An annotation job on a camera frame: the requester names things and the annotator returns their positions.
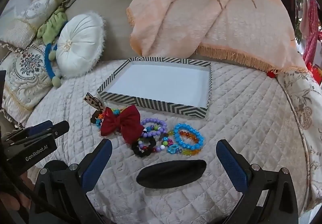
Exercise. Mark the white round pillow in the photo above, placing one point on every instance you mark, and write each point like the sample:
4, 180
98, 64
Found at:
80, 42

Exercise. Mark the cream floral sofa cover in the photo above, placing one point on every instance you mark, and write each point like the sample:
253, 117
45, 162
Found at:
301, 113

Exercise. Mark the small red object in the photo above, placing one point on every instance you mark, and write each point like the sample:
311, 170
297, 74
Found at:
271, 73

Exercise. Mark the brown scrunchie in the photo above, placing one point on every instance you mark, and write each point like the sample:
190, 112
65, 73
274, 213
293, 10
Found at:
94, 118

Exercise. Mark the cream gold bolster cushion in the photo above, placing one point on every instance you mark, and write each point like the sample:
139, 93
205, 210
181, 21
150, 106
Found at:
32, 12

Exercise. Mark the peach fringed blanket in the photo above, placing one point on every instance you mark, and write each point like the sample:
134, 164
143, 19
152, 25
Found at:
226, 25

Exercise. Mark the red dotted garment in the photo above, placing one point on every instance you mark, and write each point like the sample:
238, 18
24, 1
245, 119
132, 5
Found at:
312, 27

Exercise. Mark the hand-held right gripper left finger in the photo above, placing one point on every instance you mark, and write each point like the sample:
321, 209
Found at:
98, 163

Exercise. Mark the quilted white cover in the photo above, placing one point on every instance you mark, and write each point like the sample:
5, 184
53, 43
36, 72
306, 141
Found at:
239, 125

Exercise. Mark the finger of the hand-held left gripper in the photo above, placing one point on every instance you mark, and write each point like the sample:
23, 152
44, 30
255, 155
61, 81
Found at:
60, 127
37, 126

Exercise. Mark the green and blue plush toy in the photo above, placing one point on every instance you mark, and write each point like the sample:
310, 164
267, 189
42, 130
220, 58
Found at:
54, 23

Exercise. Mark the floral embroidered cushion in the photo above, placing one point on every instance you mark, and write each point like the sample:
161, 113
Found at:
27, 68

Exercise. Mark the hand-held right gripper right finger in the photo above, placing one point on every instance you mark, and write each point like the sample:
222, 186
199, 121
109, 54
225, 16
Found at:
231, 163

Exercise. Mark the leopard print bow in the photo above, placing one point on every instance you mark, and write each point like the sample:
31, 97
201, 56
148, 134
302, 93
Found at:
96, 103

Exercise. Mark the black scrunchie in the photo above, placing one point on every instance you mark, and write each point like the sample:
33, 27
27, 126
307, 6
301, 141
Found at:
137, 151

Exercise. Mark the black white striped tray box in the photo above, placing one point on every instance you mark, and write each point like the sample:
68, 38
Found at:
156, 83

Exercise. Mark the red velvet bow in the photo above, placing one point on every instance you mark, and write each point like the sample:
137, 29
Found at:
118, 120

